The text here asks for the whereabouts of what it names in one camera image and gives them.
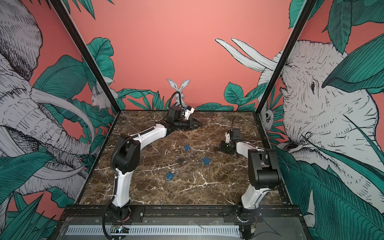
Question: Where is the left black corner post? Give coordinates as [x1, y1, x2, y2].
[50, 0, 122, 115]

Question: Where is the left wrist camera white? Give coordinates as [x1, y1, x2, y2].
[184, 106, 195, 120]

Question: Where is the right black corner post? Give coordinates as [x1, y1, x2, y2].
[256, 0, 317, 115]

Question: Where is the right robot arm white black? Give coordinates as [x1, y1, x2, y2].
[219, 128, 283, 210]

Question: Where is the dark grey padlock centre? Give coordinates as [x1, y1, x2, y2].
[177, 157, 186, 166]

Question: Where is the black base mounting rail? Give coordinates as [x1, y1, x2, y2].
[60, 205, 302, 224]

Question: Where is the small green circuit board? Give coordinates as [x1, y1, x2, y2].
[111, 225, 130, 235]

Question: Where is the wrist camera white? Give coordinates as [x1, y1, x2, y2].
[184, 106, 195, 120]
[225, 133, 231, 144]

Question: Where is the white slotted cable duct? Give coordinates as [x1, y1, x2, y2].
[65, 225, 240, 237]

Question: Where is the black corner post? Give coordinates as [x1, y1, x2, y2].
[256, 0, 317, 115]
[50, 0, 122, 115]

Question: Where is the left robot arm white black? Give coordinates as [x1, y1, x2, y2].
[107, 105, 203, 222]

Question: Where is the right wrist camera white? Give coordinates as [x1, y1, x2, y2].
[225, 133, 231, 144]

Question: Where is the left camera black cable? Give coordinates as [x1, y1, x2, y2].
[169, 91, 184, 109]

